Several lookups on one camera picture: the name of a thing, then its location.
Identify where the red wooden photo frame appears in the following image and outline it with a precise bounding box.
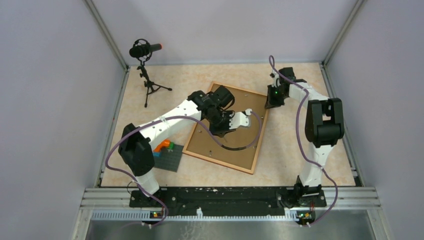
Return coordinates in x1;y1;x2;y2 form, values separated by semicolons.
182;81;269;175

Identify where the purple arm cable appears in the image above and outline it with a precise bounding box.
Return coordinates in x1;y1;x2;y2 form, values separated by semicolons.
104;110;264;229
268;54;339;228

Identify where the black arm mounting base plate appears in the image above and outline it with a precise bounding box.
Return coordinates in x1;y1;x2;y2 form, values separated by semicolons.
129;186;327;217

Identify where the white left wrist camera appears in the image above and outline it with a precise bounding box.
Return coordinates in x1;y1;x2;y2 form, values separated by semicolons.
229;108;252;130

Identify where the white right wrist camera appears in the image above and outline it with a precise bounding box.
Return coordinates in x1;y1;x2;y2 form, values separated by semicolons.
270;72;281;88

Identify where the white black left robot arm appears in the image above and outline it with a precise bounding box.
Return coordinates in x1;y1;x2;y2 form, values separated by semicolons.
118;85;235;207

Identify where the black microphone tripod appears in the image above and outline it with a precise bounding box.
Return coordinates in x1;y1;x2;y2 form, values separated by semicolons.
137;64;173;108

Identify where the blue lego brick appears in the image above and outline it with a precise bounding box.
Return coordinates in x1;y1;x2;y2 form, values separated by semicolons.
153;152;162;158

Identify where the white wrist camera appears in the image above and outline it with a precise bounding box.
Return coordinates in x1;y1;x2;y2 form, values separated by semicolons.
229;108;252;130
270;72;281;88

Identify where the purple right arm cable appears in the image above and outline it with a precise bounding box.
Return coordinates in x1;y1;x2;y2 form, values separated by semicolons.
268;54;339;228

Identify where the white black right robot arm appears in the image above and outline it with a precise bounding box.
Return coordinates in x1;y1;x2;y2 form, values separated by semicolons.
265;67;345;206

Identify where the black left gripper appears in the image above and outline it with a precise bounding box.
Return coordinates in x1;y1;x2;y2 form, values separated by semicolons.
206;110;237;138

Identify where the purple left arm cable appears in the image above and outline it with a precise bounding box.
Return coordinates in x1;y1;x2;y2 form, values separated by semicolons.
104;110;264;229

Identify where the green lego brick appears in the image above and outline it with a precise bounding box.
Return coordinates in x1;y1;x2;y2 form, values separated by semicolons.
168;142;175;150

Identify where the orange curved lego piece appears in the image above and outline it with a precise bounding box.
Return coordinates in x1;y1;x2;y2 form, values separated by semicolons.
153;139;172;153

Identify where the aluminium front rail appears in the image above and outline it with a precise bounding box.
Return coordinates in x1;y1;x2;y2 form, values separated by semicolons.
80;187;381;222

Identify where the grey lego baseplate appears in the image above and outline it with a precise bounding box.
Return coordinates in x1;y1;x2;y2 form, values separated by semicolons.
154;144;184;173

